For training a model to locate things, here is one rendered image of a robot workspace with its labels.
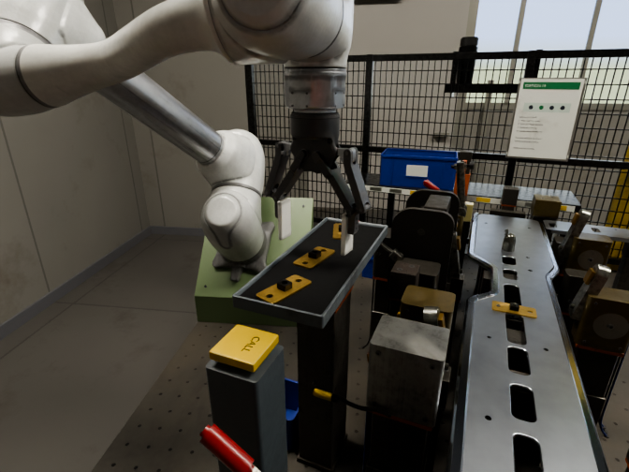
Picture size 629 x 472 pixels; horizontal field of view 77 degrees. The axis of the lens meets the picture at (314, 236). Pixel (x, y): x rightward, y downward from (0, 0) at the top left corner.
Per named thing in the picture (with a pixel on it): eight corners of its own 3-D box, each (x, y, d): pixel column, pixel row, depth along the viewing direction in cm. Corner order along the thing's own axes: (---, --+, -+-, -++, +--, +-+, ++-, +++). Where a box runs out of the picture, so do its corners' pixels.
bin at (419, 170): (453, 190, 159) (458, 158, 154) (378, 184, 167) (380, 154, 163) (453, 181, 173) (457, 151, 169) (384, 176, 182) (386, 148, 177)
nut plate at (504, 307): (535, 309, 82) (536, 304, 82) (536, 318, 79) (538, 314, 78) (491, 301, 85) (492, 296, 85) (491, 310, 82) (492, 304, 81)
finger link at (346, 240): (350, 209, 63) (354, 210, 62) (348, 248, 65) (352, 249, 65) (341, 213, 60) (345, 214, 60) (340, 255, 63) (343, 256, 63)
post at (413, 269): (400, 431, 90) (416, 274, 75) (378, 424, 91) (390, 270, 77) (403, 415, 94) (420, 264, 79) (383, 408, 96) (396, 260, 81)
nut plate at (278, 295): (272, 305, 54) (272, 298, 53) (254, 296, 56) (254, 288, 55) (313, 283, 59) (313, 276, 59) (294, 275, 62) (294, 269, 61)
